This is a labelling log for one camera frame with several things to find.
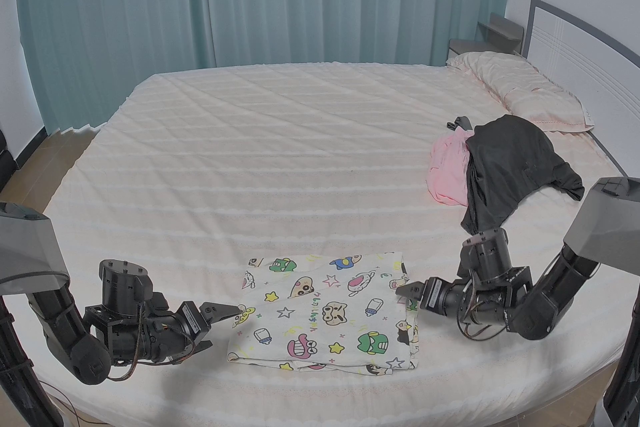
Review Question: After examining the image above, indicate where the bed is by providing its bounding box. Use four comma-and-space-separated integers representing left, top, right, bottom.
0, 0, 640, 427

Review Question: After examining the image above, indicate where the cream pillow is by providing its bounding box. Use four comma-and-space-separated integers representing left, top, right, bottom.
445, 51, 596, 134

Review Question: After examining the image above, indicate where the black slatted furniture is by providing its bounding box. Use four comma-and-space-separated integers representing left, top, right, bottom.
0, 130, 18, 183

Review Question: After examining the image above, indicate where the black garment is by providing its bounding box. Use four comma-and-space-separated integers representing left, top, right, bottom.
460, 114, 586, 237

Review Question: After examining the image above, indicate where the black cable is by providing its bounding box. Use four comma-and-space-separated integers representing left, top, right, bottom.
457, 310, 507, 342
107, 335, 195, 384
37, 380, 80, 427

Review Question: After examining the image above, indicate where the grey bedside table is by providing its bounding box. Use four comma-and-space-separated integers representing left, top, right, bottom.
448, 13, 524, 58

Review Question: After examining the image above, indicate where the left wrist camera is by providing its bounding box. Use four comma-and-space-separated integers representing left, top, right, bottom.
148, 291, 171, 317

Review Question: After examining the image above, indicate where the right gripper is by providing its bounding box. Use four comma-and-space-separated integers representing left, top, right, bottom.
395, 278, 466, 317

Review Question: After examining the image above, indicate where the pink garment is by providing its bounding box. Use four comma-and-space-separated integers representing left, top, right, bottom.
426, 130, 475, 206

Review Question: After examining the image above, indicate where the white printed pyjama top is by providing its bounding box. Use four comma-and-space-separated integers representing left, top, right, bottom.
226, 251, 421, 377

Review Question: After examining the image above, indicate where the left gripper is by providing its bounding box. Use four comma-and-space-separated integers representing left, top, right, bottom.
142, 301, 244, 362

